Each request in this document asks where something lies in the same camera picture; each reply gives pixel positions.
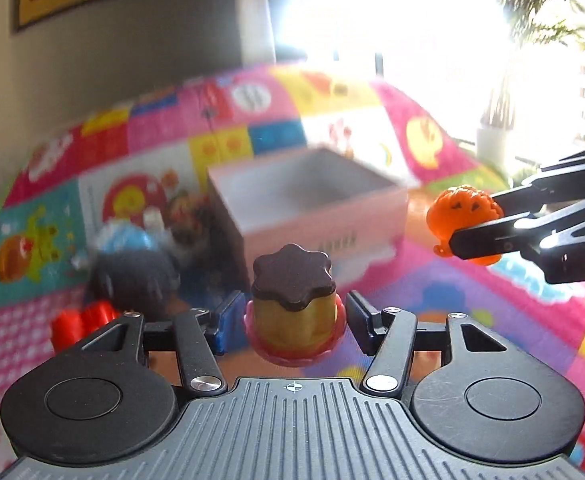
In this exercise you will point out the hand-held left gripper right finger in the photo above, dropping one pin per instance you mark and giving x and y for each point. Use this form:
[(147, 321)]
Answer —
[(360, 321)]

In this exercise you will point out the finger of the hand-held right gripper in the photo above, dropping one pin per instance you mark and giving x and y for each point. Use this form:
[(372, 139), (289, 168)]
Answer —
[(572, 175), (487, 240)]

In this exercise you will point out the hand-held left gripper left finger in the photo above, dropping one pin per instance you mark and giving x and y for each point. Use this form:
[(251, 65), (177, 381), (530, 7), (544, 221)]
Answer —
[(227, 321)]

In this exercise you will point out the orange pumpkin toy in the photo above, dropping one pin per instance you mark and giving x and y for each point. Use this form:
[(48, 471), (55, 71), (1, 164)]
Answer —
[(452, 205)]

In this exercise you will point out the brown yellow pudding toy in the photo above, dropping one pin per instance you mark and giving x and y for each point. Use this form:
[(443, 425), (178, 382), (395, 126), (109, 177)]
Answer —
[(292, 310)]

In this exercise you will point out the pink cardboard box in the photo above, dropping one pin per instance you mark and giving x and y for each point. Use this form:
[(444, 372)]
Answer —
[(322, 230)]

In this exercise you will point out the black plush toy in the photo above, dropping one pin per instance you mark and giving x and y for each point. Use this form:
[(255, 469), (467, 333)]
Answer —
[(132, 280)]

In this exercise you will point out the red plastic toy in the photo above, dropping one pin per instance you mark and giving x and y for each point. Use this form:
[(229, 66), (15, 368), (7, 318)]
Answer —
[(85, 322)]

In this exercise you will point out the potted palm in white pot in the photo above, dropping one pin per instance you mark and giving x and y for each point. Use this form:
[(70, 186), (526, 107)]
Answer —
[(494, 142)]

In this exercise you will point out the brown orange doll toy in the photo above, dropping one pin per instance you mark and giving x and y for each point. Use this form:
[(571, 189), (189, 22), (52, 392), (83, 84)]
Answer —
[(187, 220)]

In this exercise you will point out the colourful printed play blanket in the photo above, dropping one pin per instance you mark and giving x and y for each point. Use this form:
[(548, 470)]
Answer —
[(147, 125)]

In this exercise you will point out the grey curtain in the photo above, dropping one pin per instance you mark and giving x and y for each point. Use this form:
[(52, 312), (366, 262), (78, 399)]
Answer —
[(257, 10)]

